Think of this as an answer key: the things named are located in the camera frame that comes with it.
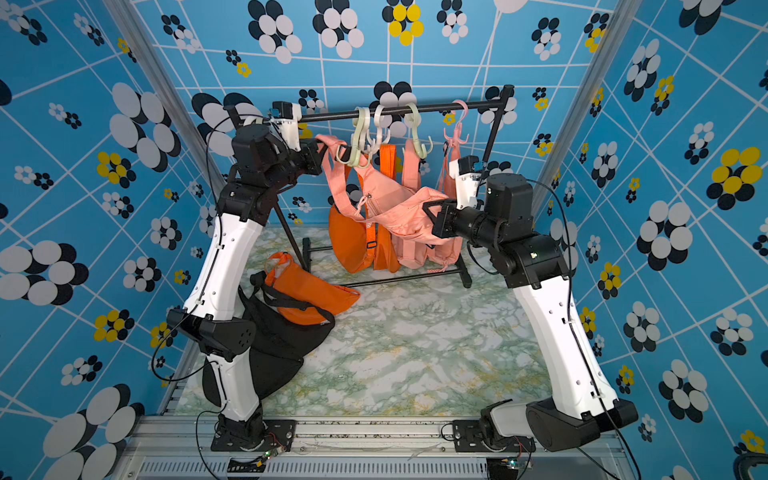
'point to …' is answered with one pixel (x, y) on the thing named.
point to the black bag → (285, 331)
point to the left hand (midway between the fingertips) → (330, 134)
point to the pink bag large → (410, 254)
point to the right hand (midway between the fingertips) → (430, 204)
